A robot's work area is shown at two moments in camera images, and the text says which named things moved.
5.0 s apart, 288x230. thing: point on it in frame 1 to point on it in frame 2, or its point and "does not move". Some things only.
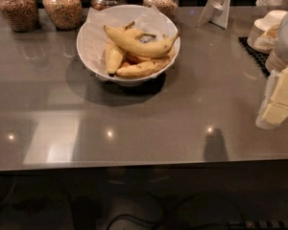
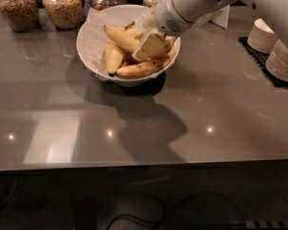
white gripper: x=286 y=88 to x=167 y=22
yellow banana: x=113 y=57 does not move
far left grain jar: x=19 y=7 does not move
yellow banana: x=140 y=47 does not move
